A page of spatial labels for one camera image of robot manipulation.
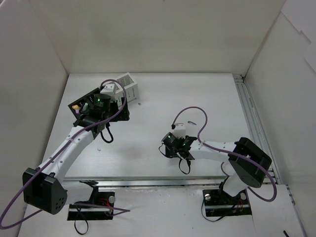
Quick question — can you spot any aluminium front rail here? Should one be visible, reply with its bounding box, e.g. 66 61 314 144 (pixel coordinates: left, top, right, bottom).
64 176 225 189

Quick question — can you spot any aluminium side rail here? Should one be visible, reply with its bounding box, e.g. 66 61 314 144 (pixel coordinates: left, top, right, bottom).
233 74 280 184

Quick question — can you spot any green highlighter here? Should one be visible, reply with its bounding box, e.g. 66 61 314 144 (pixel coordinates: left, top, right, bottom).
82 103 88 111

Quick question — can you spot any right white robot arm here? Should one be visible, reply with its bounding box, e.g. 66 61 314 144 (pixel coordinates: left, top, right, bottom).
161 132 277 203

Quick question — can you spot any white slotted container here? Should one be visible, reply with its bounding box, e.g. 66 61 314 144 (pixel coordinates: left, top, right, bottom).
115 73 139 107

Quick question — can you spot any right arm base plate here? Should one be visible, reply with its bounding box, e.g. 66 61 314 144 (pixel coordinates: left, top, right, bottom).
201 189 252 222

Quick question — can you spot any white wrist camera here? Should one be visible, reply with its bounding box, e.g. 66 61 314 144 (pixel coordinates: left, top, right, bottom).
171 123 186 138
100 82 119 100

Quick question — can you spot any yellow highlighter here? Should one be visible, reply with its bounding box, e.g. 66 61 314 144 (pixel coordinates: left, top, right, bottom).
72 105 80 110

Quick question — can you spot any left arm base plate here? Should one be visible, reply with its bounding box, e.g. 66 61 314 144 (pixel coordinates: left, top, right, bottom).
67 191 116 222

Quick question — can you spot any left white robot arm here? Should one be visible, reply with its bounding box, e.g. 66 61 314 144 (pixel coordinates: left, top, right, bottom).
22 99 129 215

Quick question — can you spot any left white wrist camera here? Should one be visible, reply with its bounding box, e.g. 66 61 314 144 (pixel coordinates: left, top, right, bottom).
100 82 119 100

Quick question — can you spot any black slotted container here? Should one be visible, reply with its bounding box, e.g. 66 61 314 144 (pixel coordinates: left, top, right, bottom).
68 87 101 119

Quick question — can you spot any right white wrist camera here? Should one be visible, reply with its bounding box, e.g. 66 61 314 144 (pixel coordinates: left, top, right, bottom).
171 123 186 138

